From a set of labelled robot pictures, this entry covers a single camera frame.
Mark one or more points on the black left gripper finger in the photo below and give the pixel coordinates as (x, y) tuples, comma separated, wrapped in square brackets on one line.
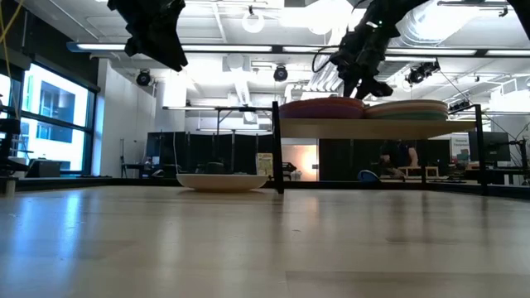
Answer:
[(138, 41), (172, 47)]

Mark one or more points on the purple plate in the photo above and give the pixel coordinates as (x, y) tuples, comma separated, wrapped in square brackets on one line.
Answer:
[(323, 113)]

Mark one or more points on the teal green plate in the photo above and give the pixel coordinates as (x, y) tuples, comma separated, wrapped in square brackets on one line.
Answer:
[(406, 116)]

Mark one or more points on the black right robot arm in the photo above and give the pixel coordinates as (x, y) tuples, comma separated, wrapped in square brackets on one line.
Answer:
[(393, 16)]

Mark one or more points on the wooden shelf board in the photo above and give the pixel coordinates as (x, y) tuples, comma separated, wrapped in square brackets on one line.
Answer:
[(352, 129)]

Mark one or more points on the long ceiling light bar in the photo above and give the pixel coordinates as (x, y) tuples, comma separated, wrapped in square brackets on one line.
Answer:
[(232, 48)]

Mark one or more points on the black room partition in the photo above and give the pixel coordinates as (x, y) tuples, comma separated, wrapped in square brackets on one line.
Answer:
[(198, 151), (343, 159)]

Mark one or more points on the person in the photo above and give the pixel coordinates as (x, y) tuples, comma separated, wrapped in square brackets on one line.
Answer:
[(397, 157)]

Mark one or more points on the round white ceiling lamp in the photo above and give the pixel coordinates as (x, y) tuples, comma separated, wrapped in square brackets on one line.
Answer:
[(253, 21)]

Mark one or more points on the blue round chair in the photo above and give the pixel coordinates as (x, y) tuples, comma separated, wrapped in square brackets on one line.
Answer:
[(367, 176)]

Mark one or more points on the wooden bench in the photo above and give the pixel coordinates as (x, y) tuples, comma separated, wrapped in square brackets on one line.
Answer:
[(426, 169)]

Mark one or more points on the pale poster sign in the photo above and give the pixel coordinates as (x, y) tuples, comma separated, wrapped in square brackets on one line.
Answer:
[(264, 164)]

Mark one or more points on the large glass window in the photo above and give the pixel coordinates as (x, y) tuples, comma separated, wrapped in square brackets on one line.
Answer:
[(62, 136)]

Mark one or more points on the black background monitor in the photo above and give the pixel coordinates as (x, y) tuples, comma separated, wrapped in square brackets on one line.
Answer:
[(488, 147)]

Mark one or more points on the black background equipment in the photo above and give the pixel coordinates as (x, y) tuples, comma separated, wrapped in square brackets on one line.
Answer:
[(8, 140)]

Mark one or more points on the black ceiling camera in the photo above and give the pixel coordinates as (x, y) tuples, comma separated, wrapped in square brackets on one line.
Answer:
[(420, 73), (143, 78), (459, 106), (280, 73)]

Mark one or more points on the black metal frame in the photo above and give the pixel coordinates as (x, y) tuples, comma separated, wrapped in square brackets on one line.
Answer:
[(277, 145)]

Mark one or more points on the silver air duct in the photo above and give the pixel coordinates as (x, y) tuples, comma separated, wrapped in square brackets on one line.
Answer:
[(447, 20)]

